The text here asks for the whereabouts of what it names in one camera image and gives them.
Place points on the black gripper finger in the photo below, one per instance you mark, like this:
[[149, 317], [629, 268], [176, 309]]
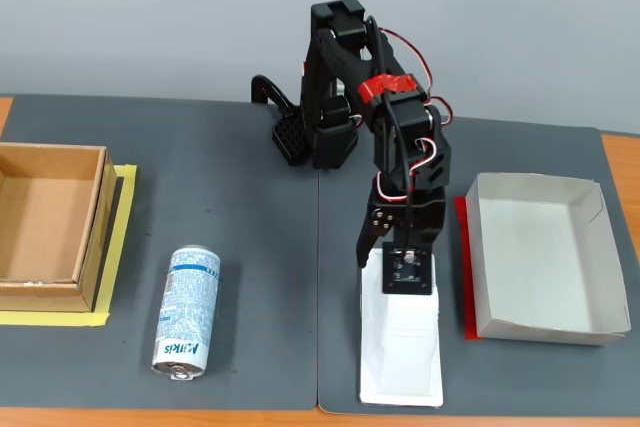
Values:
[[372, 232]]

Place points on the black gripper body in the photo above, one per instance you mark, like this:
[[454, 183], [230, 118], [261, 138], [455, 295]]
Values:
[[424, 209]]

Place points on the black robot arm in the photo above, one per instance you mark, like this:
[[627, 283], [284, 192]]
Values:
[[330, 62]]

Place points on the red tape on arm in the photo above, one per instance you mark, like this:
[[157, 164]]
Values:
[[385, 84]]

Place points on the gray paper box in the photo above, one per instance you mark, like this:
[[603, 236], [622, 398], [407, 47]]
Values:
[[540, 257]]

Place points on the brown cardboard box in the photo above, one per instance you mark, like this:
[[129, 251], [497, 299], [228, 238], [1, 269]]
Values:
[[40, 227]]

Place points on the red tape strip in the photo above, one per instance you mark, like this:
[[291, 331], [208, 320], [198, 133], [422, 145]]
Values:
[[464, 257]]

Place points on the dark gray table mat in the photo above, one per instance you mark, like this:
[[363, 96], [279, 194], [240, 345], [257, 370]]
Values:
[[400, 157], [225, 197]]

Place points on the black table clamp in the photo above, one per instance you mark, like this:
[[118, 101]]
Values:
[[289, 142]]

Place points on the white blue Milkis can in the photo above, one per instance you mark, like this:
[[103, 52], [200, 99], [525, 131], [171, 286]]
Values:
[[187, 307]]

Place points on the yellow masking tape outline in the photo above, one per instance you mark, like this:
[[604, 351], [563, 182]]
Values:
[[122, 227]]

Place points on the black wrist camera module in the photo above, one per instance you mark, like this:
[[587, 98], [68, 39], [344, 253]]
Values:
[[406, 272]]

